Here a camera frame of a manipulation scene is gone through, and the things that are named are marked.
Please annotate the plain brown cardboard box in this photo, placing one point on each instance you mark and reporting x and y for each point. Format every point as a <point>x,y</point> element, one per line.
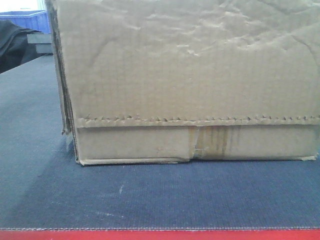
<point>169,81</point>

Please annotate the black foam table mat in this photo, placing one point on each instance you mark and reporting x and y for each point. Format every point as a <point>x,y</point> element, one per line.
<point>42,186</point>

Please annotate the blue plastic crate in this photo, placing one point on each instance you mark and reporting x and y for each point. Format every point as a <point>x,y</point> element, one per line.
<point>29,19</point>

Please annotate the black cloth jacket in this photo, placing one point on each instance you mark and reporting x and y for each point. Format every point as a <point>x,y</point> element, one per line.
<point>14,47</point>

